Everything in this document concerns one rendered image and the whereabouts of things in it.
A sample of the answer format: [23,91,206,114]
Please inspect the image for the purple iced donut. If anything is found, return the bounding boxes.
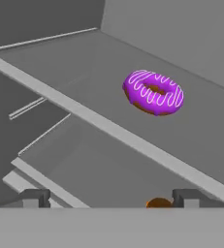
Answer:
[122,69,185,116]

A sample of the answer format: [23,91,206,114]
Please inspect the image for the grey fridge shelf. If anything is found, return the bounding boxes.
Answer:
[2,170,63,208]
[11,112,211,208]
[0,27,224,201]

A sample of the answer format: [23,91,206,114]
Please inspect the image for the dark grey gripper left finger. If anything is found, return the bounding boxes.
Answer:
[0,188,51,208]

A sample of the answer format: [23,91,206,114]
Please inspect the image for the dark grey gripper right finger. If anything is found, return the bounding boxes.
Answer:
[172,188,224,208]

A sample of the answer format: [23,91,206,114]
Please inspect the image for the brown donut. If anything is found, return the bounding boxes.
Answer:
[145,197,174,208]

